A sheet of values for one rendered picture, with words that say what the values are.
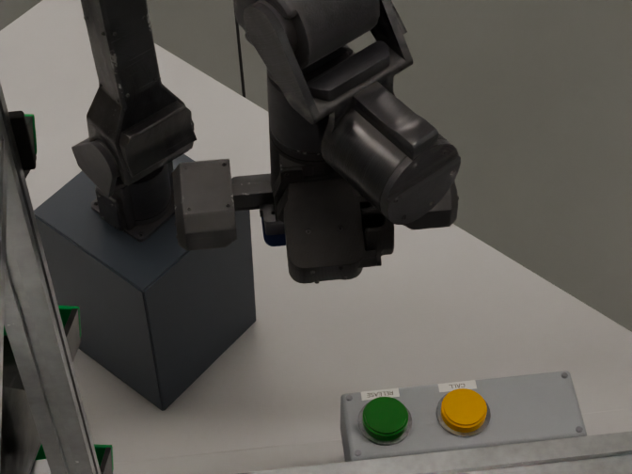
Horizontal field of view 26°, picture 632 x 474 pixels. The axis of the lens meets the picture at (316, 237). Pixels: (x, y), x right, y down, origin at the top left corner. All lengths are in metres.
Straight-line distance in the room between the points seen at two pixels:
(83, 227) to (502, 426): 0.41
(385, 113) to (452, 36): 2.15
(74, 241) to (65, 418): 0.58
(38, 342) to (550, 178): 2.13
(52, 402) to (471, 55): 2.31
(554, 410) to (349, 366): 0.23
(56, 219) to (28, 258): 0.69
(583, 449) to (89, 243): 0.47
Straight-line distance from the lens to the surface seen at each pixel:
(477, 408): 1.22
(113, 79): 1.08
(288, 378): 1.36
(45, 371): 0.63
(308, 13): 0.76
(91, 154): 1.15
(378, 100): 0.79
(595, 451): 1.23
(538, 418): 1.23
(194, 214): 0.89
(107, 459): 0.92
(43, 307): 0.58
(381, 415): 1.21
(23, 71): 1.66
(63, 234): 1.23
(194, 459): 1.32
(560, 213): 2.63
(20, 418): 0.68
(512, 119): 2.77
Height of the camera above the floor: 2.01
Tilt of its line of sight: 52 degrees down
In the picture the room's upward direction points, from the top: straight up
